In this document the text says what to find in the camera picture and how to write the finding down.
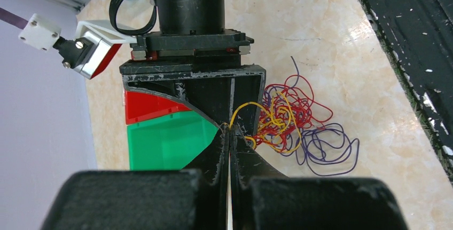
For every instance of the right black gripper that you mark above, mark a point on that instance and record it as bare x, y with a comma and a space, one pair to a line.
160, 57

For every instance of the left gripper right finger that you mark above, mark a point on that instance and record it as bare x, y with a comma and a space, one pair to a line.
252, 181

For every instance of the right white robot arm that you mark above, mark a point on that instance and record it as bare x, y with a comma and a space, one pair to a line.
184, 17

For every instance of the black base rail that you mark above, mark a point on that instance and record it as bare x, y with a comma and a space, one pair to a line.
416, 36

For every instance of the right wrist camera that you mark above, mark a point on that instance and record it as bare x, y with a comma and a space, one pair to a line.
95, 44

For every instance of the green plastic bin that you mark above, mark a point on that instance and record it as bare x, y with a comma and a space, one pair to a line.
169, 142

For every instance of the red plastic bin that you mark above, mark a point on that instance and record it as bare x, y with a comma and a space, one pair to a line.
142, 107

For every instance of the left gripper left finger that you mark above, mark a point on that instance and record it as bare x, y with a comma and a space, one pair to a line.
212, 168

